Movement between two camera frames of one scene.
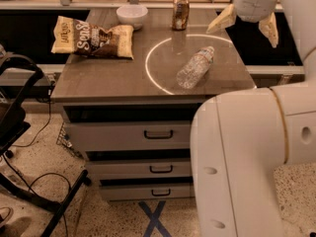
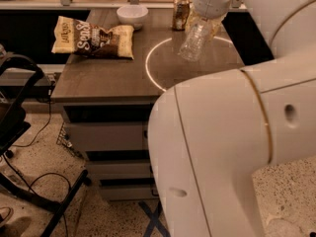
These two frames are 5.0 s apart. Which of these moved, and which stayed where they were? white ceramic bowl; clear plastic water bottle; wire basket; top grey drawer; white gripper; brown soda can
Moved: clear plastic water bottle; white gripper
Stayed: brown soda can; wire basket; white ceramic bowl; top grey drawer
